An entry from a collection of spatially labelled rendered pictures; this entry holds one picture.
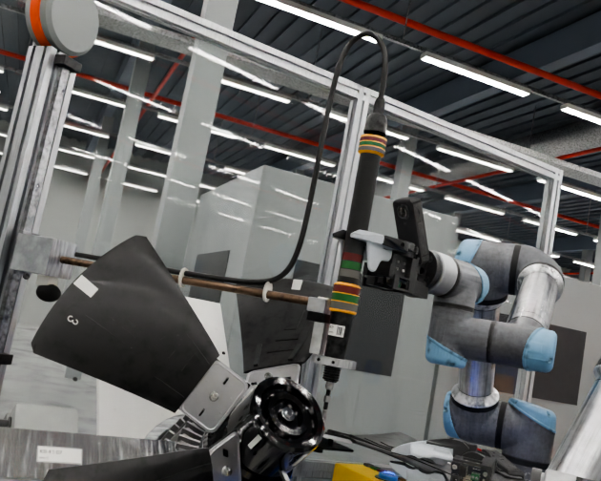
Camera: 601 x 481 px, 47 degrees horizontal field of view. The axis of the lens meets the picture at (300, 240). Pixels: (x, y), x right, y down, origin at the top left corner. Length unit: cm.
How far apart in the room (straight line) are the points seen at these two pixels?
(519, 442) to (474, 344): 59
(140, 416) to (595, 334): 484
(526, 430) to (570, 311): 385
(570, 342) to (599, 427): 444
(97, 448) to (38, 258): 47
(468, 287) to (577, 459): 34
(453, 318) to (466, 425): 59
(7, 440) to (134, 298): 25
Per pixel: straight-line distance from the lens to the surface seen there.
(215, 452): 95
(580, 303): 567
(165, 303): 103
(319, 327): 108
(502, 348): 125
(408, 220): 118
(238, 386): 103
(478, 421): 180
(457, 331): 126
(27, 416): 108
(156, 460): 88
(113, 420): 122
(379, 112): 114
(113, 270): 105
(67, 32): 155
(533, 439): 180
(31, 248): 140
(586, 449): 117
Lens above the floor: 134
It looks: 7 degrees up
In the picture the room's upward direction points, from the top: 11 degrees clockwise
